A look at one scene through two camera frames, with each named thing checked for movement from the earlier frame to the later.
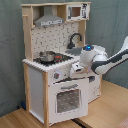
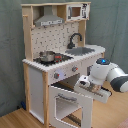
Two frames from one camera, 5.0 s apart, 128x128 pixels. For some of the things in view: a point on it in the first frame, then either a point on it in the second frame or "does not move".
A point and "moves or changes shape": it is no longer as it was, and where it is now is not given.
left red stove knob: [56, 75] does not move
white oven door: [68, 100] moves or changes shape
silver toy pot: [47, 56] does not move
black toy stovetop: [59, 58] does not move
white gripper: [77, 67] → [84, 86]
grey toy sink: [74, 50] does not move
